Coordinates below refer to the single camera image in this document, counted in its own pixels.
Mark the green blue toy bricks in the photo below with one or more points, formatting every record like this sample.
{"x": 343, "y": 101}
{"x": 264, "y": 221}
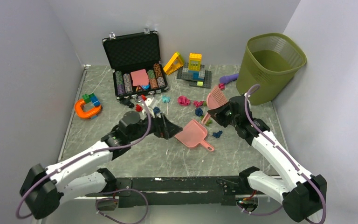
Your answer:
{"x": 91, "y": 98}

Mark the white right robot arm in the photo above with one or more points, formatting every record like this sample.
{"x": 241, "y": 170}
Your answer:
{"x": 300, "y": 193}

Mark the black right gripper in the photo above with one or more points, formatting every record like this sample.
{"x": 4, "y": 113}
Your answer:
{"x": 217, "y": 115}

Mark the black paper scrap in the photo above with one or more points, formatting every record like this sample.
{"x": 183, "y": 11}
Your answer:
{"x": 127, "y": 102}

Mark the magenta paper scrap near bin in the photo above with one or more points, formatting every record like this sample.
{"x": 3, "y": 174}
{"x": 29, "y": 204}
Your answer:
{"x": 221, "y": 86}

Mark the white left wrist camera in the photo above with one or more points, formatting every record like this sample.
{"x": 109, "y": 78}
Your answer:
{"x": 150, "y": 104}

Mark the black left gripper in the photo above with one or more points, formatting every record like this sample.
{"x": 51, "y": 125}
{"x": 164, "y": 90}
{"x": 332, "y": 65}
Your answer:
{"x": 164, "y": 128}

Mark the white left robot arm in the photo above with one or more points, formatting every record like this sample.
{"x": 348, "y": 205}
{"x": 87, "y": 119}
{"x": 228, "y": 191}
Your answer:
{"x": 46, "y": 188}

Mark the magenta paper scrap centre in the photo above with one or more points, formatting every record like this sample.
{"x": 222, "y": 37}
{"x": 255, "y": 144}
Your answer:
{"x": 198, "y": 104}

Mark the orange horseshoe toy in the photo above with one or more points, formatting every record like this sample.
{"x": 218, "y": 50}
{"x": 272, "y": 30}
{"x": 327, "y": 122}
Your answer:
{"x": 79, "y": 108}

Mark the dark blue paper scrap centre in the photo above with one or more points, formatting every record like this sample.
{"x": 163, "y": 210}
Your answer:
{"x": 198, "y": 112}

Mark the large magenta paper scrap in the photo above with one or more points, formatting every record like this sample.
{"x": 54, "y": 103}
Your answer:
{"x": 183, "y": 101}

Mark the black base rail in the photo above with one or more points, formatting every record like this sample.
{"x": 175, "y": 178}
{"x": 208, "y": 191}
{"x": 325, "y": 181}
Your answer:
{"x": 137, "y": 191}

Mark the green mesh waste bin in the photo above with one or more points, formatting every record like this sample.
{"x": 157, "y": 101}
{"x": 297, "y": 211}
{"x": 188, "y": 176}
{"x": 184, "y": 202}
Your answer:
{"x": 270, "y": 60}

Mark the purple cylindrical toy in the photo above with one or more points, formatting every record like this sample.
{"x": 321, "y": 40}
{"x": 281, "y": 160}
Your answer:
{"x": 228, "y": 78}

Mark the red paper scrap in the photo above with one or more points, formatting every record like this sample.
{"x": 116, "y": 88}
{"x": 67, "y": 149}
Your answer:
{"x": 139, "y": 108}

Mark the dark blue scrap right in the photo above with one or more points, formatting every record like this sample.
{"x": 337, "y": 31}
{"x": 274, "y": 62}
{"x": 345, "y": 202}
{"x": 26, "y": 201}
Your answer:
{"x": 217, "y": 134}

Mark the light blue paper scrap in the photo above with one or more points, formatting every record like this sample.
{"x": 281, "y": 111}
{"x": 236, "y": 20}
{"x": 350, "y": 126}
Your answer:
{"x": 165, "y": 99}

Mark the dark blue scrap left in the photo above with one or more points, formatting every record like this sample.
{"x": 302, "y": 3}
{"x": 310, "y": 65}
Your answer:
{"x": 156, "y": 110}

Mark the toy brick tower on baseplate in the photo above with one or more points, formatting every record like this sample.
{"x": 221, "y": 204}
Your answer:
{"x": 195, "y": 73}

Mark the yellow triangular toy block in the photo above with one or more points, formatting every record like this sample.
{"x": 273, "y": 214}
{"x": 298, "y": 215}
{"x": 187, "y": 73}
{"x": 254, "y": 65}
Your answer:
{"x": 175, "y": 63}

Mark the pink hand brush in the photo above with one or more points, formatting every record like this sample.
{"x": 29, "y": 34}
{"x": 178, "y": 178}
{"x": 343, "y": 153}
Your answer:
{"x": 214, "y": 100}

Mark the pink dustpan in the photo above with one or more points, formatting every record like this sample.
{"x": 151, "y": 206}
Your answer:
{"x": 194, "y": 134}

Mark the black poker chip case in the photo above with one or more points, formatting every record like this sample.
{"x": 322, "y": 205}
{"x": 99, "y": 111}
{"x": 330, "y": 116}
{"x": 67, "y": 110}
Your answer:
{"x": 130, "y": 53}

